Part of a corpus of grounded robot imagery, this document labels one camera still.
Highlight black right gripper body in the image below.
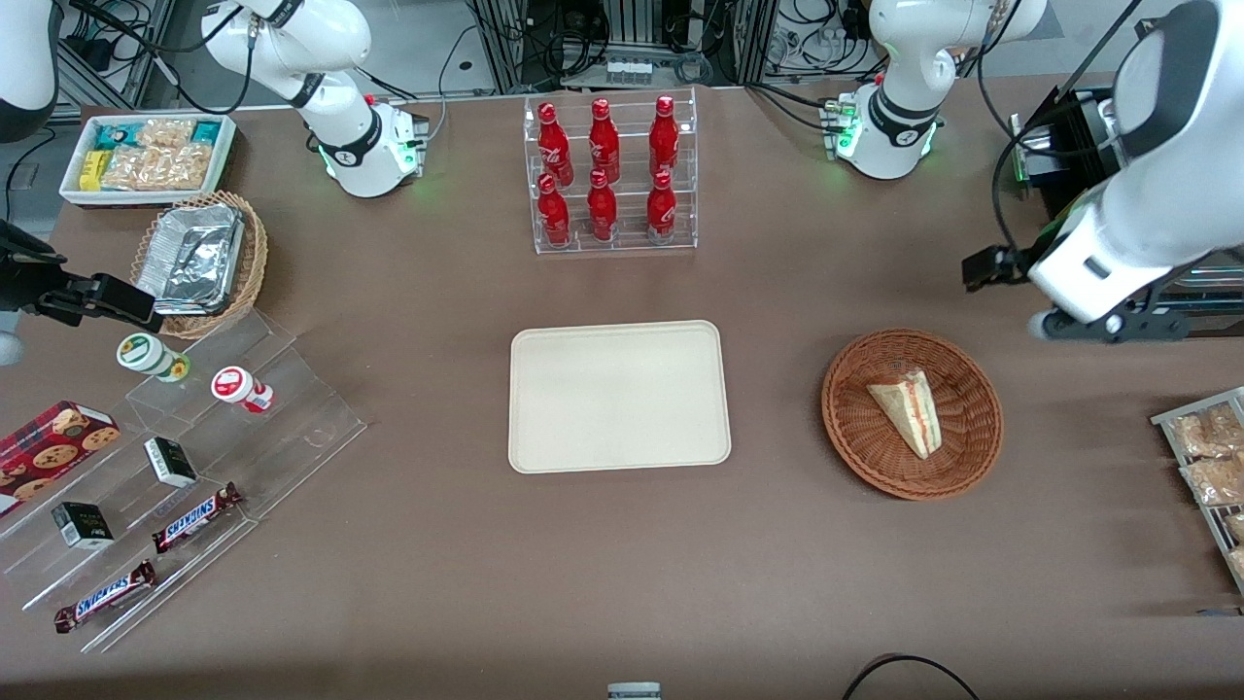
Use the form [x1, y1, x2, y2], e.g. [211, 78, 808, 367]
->
[0, 220, 69, 314]

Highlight triangular sandwich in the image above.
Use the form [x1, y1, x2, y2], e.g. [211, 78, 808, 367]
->
[867, 368, 945, 461]

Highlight oval wicker basket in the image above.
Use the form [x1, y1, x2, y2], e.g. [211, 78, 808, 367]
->
[130, 191, 269, 340]

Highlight round brown wicker basket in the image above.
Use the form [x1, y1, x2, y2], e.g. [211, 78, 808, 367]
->
[821, 329, 1004, 503]

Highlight beige plastic tray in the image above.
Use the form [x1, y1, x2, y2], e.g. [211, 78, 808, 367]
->
[508, 320, 733, 475]

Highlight green lid yogurt cup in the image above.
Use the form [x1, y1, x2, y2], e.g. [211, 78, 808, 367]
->
[116, 332, 191, 383]

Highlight stacked aluminium foil trays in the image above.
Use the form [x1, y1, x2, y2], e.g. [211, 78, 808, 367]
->
[135, 202, 246, 318]

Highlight white rectangular snack bin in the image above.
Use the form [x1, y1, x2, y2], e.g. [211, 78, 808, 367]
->
[59, 113, 238, 209]

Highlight black hot food display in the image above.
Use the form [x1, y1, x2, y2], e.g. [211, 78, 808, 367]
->
[1009, 86, 1244, 342]

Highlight red lid yogurt cup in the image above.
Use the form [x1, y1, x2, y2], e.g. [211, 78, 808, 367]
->
[210, 366, 276, 415]

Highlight large clear cracker bag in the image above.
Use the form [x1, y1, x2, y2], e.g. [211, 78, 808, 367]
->
[101, 144, 213, 193]

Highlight red cookie box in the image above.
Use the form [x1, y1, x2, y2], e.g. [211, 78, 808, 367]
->
[0, 400, 123, 518]

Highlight small black carton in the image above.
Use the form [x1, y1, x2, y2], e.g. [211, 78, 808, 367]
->
[51, 501, 116, 551]
[143, 437, 199, 490]

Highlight small clear cracker bag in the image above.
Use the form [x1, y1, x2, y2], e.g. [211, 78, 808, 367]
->
[136, 118, 197, 149]

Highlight clear acrylic stepped display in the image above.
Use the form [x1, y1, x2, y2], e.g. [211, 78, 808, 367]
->
[0, 310, 369, 655]

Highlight snickers chocolate bar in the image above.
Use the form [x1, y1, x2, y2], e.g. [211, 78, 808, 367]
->
[52, 559, 157, 635]
[152, 482, 245, 556]

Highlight red cola bottle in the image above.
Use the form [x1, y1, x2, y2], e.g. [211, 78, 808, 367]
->
[586, 169, 619, 243]
[588, 98, 622, 185]
[645, 170, 678, 245]
[648, 95, 681, 179]
[537, 102, 575, 188]
[536, 173, 572, 249]

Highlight clear acrylic bottle rack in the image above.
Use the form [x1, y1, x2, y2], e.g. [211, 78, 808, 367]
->
[523, 87, 700, 257]

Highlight grey wire rack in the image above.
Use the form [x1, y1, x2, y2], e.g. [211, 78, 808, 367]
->
[1151, 386, 1244, 596]

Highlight aluminium frame with cables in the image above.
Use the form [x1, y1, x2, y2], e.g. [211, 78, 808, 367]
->
[468, 0, 876, 95]
[56, 0, 210, 116]

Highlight black cable loop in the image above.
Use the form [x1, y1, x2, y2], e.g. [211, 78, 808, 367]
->
[840, 653, 984, 700]

